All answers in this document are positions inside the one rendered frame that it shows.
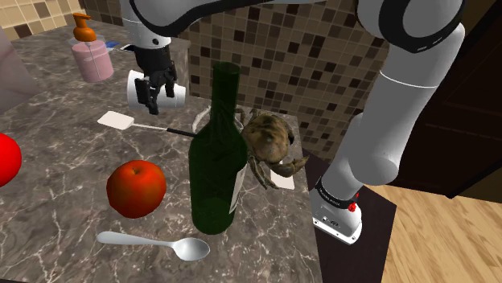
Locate silver spoon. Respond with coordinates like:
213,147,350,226
96,231,211,262

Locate white cup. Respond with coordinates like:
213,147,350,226
125,69,187,112

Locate pink soap dispenser orange pump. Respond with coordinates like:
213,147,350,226
68,12,115,84

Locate dark robot stand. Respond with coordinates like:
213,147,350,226
302,148,398,283

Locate dark green wine bottle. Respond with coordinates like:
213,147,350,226
187,61,249,236

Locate red apple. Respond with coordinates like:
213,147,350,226
105,159,167,219

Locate white flat card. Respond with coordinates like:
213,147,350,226
270,170,296,191

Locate white spatula black handle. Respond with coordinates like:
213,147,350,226
97,110,197,138

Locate dark brown cabinet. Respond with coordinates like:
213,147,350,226
389,0,502,199

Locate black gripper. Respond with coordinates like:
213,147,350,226
134,43,178,117

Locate bright red round thing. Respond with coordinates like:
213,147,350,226
0,132,23,188

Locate brown crab figure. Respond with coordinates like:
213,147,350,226
235,107,311,191

